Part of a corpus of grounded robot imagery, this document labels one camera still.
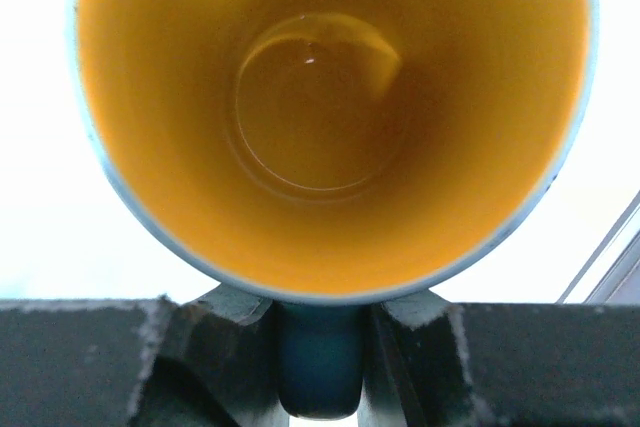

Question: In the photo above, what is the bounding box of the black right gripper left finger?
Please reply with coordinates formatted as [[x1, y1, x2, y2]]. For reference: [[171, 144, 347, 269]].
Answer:
[[1, 286, 289, 426]]

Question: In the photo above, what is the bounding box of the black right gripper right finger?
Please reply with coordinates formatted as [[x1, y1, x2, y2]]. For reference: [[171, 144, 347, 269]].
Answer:
[[357, 291, 639, 426]]

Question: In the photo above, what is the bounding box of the blue butterfly mug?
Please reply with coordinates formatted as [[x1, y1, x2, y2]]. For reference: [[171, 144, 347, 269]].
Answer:
[[69, 0, 598, 420]]

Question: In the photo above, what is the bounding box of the grey aluminium frame rail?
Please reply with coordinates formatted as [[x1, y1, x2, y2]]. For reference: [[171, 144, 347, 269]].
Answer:
[[556, 194, 640, 305]]

